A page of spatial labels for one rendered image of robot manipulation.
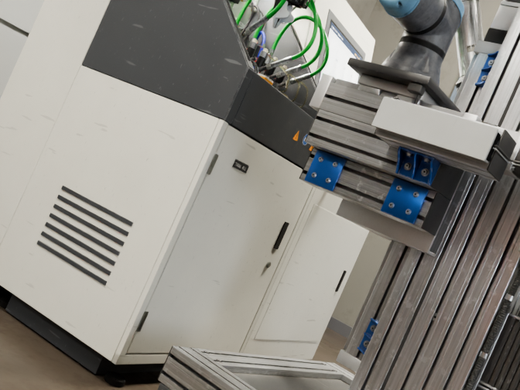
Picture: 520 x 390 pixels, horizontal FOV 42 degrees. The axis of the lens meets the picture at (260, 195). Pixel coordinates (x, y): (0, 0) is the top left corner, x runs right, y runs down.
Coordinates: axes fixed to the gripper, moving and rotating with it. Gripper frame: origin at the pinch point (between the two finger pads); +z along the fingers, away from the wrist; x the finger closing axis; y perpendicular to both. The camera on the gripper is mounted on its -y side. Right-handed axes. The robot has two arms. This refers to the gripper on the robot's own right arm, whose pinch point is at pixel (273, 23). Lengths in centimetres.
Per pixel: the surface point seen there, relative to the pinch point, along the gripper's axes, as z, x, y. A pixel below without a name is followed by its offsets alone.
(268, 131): 35.2, -11.8, 21.9
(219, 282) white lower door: 84, -1, 22
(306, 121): 25.8, 7.7, 21.9
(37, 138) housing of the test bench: 66, -35, -40
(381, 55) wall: -81, 279, -88
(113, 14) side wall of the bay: 21, -35, -32
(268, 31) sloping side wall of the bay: -5.8, 31.1, -21.7
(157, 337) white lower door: 103, -21, 22
